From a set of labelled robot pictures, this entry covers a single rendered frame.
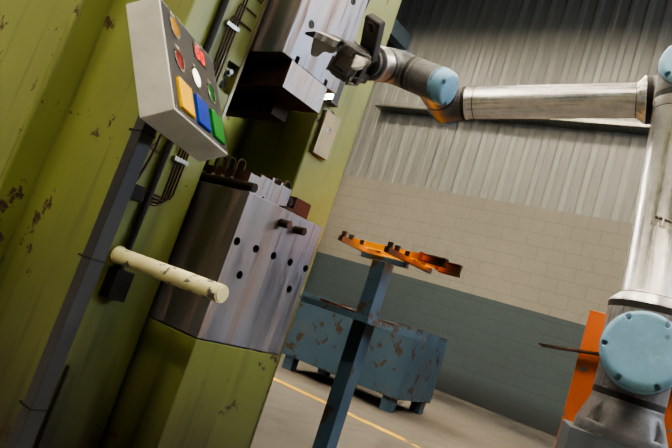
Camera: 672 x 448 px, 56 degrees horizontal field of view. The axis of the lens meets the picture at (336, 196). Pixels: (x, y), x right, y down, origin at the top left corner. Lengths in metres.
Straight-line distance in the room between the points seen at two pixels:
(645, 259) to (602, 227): 8.13
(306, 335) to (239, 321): 3.94
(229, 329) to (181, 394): 0.23
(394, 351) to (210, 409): 3.60
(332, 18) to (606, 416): 1.44
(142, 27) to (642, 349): 1.21
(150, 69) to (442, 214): 9.15
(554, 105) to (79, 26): 1.49
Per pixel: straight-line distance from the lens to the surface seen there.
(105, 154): 1.96
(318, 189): 2.42
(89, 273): 1.57
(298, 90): 2.08
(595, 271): 9.39
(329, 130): 2.41
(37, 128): 2.22
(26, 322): 2.02
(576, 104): 1.67
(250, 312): 2.00
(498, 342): 9.59
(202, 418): 2.01
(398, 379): 5.46
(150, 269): 1.73
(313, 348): 5.85
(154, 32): 1.48
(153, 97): 1.42
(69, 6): 2.31
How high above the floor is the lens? 0.68
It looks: 9 degrees up
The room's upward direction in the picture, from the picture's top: 19 degrees clockwise
